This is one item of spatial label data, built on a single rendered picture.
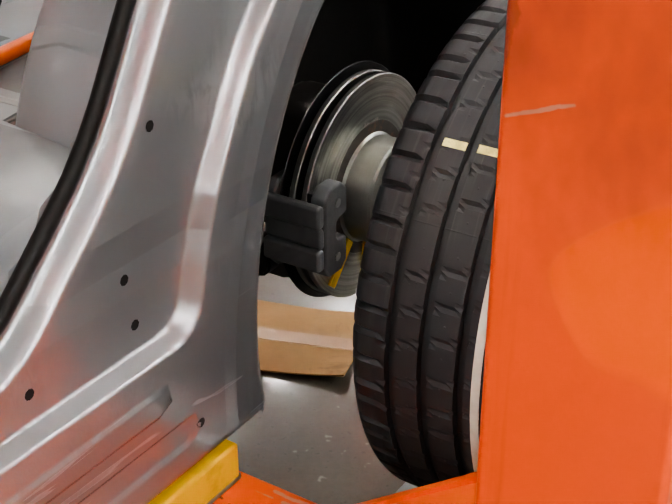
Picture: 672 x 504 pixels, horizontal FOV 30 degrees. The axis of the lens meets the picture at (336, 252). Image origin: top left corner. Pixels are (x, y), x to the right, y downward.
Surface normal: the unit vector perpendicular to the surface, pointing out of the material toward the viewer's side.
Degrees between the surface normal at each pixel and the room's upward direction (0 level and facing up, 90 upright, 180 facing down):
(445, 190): 55
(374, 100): 90
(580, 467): 90
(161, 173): 90
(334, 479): 0
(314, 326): 2
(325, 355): 3
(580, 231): 90
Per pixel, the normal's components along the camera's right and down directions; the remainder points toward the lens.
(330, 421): 0.00, -0.88
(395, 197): -0.47, -0.13
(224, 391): 0.84, 0.26
